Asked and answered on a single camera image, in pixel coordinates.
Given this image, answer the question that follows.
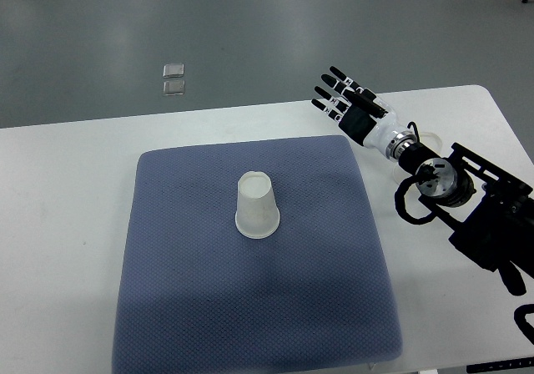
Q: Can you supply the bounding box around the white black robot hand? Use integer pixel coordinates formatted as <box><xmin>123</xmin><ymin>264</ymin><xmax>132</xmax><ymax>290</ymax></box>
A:
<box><xmin>314</xmin><ymin>66</ymin><xmax>411</xmax><ymax>157</ymax></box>

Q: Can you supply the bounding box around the white paper cup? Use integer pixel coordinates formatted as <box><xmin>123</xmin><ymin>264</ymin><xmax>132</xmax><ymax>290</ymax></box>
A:
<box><xmin>234</xmin><ymin>171</ymin><xmax>280</xmax><ymax>240</ymax></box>
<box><xmin>392</xmin><ymin>132</ymin><xmax>443</xmax><ymax>184</ymax></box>

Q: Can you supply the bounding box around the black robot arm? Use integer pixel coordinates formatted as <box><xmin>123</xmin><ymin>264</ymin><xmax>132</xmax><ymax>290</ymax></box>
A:
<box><xmin>312</xmin><ymin>67</ymin><xmax>533</xmax><ymax>296</ymax></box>

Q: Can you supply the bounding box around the white paper cup on mat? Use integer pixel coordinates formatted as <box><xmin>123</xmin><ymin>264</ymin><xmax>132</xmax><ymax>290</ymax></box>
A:
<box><xmin>234</xmin><ymin>171</ymin><xmax>280</xmax><ymax>240</ymax></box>

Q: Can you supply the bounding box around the upper metal floor plate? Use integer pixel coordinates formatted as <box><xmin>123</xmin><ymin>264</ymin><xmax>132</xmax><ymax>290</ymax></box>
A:
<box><xmin>163</xmin><ymin>63</ymin><xmax>184</xmax><ymax>78</ymax></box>

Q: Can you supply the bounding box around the blue textured fabric mat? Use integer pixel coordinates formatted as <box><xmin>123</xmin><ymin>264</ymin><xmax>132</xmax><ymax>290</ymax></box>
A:
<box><xmin>112</xmin><ymin>135</ymin><xmax>402</xmax><ymax>373</ymax></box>

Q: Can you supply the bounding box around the black table edge strip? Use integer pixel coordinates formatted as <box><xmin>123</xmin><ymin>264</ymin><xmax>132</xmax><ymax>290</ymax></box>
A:
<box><xmin>466</xmin><ymin>356</ymin><xmax>533</xmax><ymax>373</ymax></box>

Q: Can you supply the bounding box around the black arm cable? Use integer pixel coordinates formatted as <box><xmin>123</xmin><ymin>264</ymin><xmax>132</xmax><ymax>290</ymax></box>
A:
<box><xmin>394</xmin><ymin>176</ymin><xmax>439</xmax><ymax>225</ymax></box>

